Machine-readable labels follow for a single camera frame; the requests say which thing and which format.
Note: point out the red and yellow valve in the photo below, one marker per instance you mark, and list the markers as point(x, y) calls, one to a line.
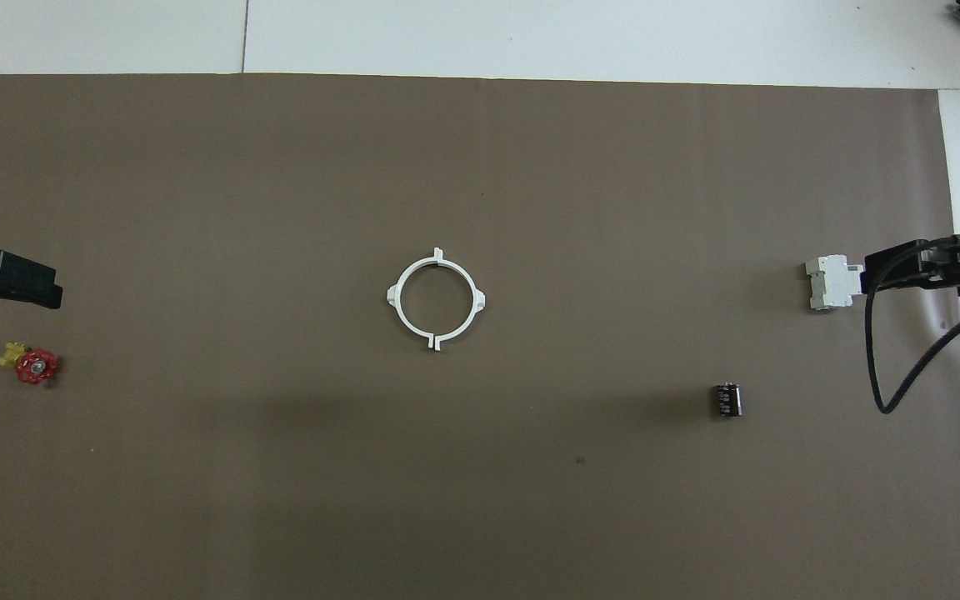
point(35, 365)

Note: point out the white circuit breaker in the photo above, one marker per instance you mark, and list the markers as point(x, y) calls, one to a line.
point(830, 283)

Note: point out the black cylindrical capacitor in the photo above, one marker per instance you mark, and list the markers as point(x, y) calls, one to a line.
point(727, 399)

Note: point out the brown paper mat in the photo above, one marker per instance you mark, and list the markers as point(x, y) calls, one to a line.
point(447, 458)

